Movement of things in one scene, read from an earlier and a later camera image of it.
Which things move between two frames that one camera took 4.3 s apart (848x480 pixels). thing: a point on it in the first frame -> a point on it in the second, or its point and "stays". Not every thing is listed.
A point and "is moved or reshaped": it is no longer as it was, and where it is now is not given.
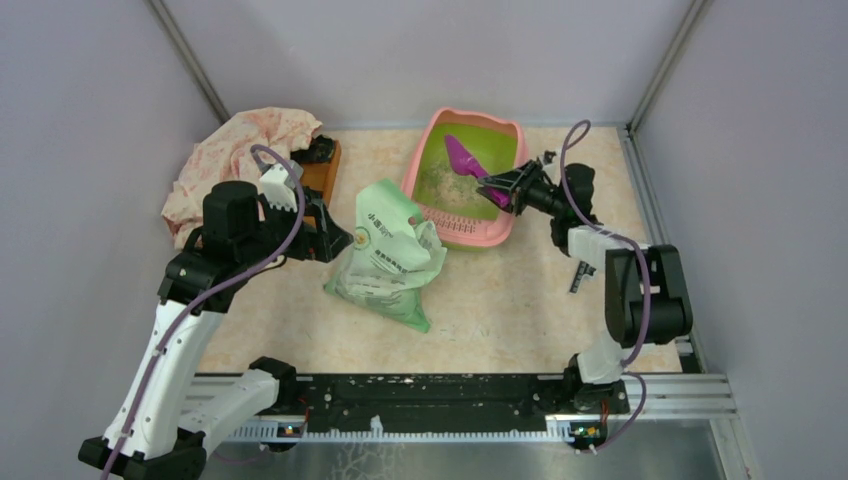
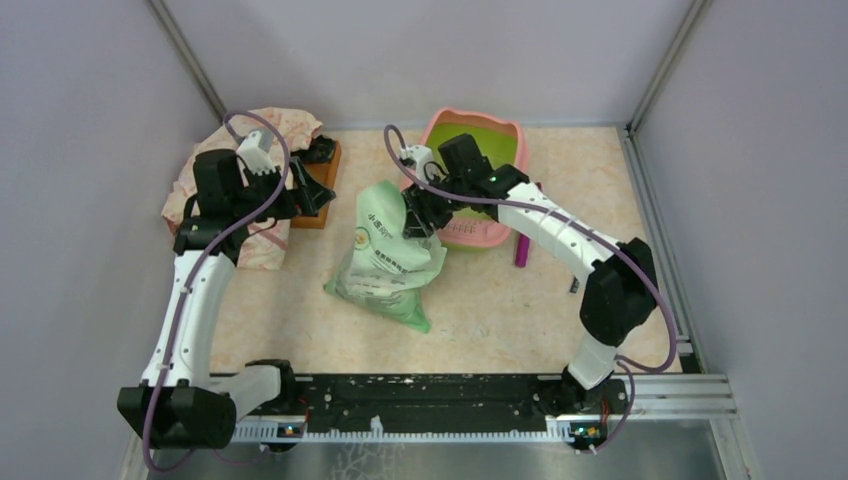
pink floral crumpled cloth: (236, 152) stays
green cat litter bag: (393, 248) stays
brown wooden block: (318, 177) stays
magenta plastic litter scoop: (463, 163) is moved or reshaped
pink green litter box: (464, 216) stays
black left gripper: (324, 243) -> (291, 200)
